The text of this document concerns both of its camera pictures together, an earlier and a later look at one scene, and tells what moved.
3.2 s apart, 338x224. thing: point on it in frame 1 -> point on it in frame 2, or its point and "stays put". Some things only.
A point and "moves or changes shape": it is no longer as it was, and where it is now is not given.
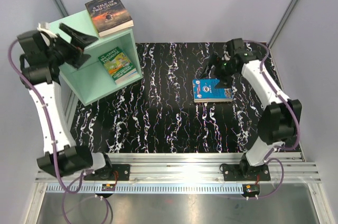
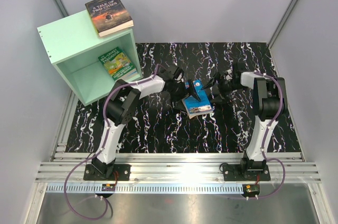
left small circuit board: (108, 187) stays put
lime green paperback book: (117, 29) stays put
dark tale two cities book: (108, 14) stays put
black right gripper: (216, 62) -> (218, 80)
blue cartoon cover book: (205, 91) moves or changes shape
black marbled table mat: (155, 113) stays put
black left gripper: (78, 39) -> (177, 103)
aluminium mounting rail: (195, 168) stays put
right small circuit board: (251, 189) stays put
